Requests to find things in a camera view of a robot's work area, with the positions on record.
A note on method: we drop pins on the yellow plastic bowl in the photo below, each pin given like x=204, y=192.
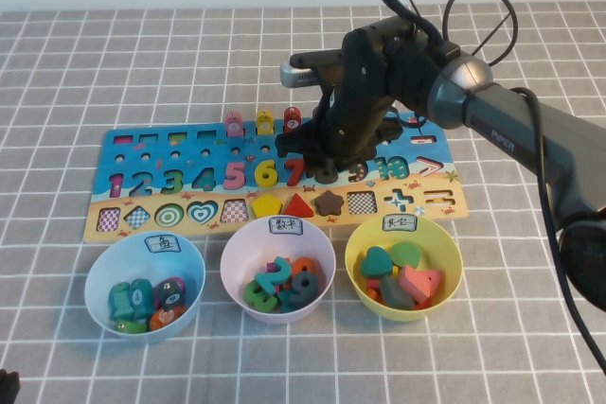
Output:
x=355, y=281

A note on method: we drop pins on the grey wooden diamond block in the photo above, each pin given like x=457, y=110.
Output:
x=395, y=294

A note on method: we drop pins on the teal wooden number two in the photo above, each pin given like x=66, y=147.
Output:
x=272, y=276

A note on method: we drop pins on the orange wooden block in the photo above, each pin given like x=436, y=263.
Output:
x=374, y=295

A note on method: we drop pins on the dark grey wooden number nine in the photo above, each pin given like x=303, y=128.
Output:
x=305, y=288

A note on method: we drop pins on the pink plastic bowl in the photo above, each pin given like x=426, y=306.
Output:
x=237, y=252

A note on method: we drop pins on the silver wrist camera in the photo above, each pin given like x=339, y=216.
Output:
x=298, y=76

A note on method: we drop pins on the orange wooden number zero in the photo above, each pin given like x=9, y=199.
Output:
x=303, y=266

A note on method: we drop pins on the orange wooden fish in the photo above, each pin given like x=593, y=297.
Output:
x=165, y=319

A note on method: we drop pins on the teal wooden heart block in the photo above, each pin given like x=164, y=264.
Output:
x=376, y=263

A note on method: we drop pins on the red wooden fish peg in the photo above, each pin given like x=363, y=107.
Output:
x=292, y=120

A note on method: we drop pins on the grey checked tablecloth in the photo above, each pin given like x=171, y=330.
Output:
x=94, y=68

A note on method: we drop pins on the pink wooden trapezoid block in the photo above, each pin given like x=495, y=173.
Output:
x=414, y=283

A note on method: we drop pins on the dark purple wooden fish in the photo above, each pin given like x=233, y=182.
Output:
x=169, y=294

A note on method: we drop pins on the red wooden triangle block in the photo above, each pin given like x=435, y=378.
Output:
x=298, y=209

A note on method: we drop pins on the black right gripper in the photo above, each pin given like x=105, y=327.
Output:
x=360, y=115

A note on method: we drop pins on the yellow wooden number six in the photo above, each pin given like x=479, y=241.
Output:
x=265, y=174

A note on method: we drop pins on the coral wooden triangle block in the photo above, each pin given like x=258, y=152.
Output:
x=434, y=281

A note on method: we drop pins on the light blue plastic bowl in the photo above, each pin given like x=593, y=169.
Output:
x=104, y=262

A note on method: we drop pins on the pink wooden number five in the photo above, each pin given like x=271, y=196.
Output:
x=234, y=176

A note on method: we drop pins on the purple wooden number one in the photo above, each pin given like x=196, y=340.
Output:
x=271, y=267

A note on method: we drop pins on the blue-green wooden fish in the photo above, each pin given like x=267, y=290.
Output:
x=141, y=299

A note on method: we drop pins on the pink wooden fish peg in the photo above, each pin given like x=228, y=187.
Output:
x=234, y=124

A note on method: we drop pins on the white paper label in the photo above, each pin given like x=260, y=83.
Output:
x=163, y=243
x=285, y=225
x=399, y=223

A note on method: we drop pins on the yellow wooden fish peg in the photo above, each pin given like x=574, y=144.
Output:
x=264, y=122

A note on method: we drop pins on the blue wooden puzzle board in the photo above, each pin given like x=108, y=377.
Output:
x=191, y=141

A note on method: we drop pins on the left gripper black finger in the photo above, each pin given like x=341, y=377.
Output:
x=2, y=387
x=12, y=390

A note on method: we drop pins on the green wooden circle block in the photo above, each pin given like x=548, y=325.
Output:
x=407, y=253

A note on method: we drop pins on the green wooden fish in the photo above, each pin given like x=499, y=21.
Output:
x=129, y=326

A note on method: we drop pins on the green wooden number three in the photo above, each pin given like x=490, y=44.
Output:
x=258, y=299

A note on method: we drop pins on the red wooden number seven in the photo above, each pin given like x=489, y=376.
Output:
x=294, y=172

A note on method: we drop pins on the blue wooden number four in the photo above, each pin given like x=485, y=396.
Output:
x=286, y=302

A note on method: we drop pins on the yellow wooden pentagon block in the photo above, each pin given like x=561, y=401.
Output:
x=266, y=206

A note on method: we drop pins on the teal wooden fish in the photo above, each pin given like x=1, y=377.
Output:
x=119, y=302

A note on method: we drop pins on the brown wooden star block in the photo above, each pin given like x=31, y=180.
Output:
x=330, y=203

